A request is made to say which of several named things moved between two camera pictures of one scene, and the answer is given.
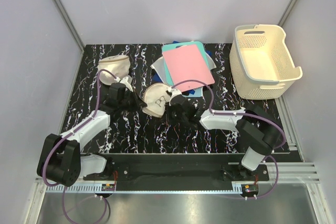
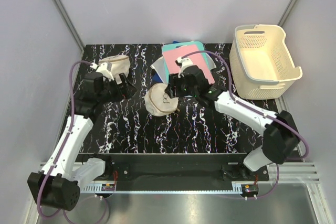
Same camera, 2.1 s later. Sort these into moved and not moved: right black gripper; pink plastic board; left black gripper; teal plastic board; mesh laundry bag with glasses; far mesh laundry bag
Moved: right black gripper; left black gripper
Not moved: teal plastic board; pink plastic board; far mesh laundry bag; mesh laundry bag with glasses
